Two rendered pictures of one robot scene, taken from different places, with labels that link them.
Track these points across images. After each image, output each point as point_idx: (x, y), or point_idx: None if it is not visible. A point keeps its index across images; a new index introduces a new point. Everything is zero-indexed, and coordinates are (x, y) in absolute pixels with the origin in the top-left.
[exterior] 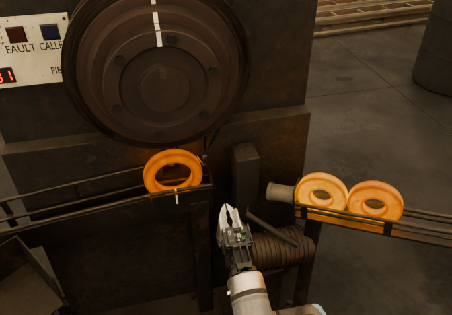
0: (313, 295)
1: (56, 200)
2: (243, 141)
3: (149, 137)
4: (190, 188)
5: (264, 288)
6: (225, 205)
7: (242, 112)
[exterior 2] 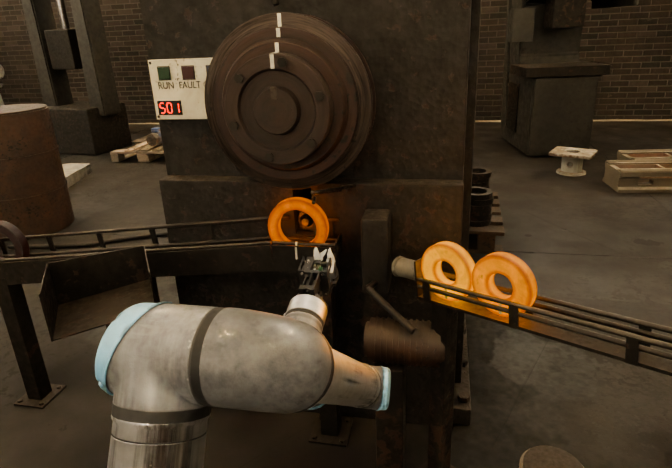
0: (473, 462)
1: (195, 240)
2: (381, 208)
3: (270, 170)
4: (311, 243)
5: (318, 314)
6: (326, 250)
7: (387, 178)
